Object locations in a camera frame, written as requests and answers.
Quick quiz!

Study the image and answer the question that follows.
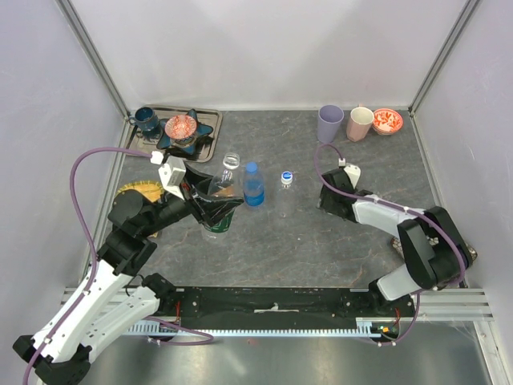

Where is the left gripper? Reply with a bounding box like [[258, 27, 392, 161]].
[[141, 160, 245, 236]]

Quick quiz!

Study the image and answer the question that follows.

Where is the clear bottle green label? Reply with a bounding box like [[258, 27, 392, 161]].
[[202, 152, 243, 242]]

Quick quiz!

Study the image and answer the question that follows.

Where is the clear Pocari Sweat bottle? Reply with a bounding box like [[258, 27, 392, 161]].
[[277, 177, 296, 219]]

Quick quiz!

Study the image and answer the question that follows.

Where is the Pocari Sweat bottle cap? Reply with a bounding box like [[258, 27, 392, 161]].
[[281, 171, 293, 185]]

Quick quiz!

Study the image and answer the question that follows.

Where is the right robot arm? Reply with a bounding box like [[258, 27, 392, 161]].
[[318, 167, 475, 316]]

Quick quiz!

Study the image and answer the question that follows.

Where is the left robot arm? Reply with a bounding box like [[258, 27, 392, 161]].
[[13, 164, 244, 384]]

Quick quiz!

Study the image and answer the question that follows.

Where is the orange drink bottle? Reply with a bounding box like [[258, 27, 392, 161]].
[[210, 185, 236, 197]]

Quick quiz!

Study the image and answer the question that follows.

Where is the blue water bottle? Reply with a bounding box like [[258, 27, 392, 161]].
[[243, 162, 265, 208]]

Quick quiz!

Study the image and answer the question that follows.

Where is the metal tray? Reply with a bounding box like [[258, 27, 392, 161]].
[[124, 105, 223, 163]]

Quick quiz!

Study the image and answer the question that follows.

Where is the yellow woven plate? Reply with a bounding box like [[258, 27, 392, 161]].
[[108, 180, 164, 236]]

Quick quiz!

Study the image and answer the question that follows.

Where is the blue star-shaped dish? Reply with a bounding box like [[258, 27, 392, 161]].
[[156, 109, 214, 160]]

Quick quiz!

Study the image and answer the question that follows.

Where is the red patterned bowl on tray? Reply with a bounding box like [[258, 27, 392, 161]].
[[164, 115, 198, 145]]

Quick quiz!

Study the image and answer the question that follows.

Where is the pink plastic cup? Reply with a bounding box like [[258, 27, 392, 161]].
[[346, 106, 374, 142]]

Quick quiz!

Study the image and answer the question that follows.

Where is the purple plastic cup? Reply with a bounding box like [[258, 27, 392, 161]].
[[317, 105, 345, 144]]

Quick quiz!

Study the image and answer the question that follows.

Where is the red white floral bowl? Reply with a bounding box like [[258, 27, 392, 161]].
[[373, 108, 403, 136]]

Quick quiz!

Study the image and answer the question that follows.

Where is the black floral rectangular dish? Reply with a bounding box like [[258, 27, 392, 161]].
[[390, 236, 478, 267]]

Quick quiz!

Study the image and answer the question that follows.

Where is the blue ceramic cup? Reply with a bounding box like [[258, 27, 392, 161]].
[[129, 107, 160, 135]]

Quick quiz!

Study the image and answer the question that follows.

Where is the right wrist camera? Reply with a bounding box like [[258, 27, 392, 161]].
[[344, 164, 362, 188]]

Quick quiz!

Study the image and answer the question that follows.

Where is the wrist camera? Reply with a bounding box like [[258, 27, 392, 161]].
[[344, 164, 362, 188], [158, 156, 186, 201]]

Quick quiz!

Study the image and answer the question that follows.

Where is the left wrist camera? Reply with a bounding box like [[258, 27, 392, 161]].
[[158, 156, 186, 201]]

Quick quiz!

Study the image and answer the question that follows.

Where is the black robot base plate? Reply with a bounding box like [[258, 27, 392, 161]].
[[141, 274, 414, 330]]

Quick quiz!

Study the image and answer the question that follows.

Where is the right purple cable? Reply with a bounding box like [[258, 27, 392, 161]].
[[313, 143, 468, 347]]

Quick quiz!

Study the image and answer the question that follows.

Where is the purple cable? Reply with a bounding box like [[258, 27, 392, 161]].
[[20, 146, 213, 385], [313, 143, 468, 347]]

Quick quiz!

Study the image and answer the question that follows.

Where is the blue cable duct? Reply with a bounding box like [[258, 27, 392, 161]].
[[123, 320, 381, 338]]

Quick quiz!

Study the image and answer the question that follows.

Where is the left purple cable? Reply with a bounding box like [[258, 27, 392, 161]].
[[20, 146, 213, 385]]

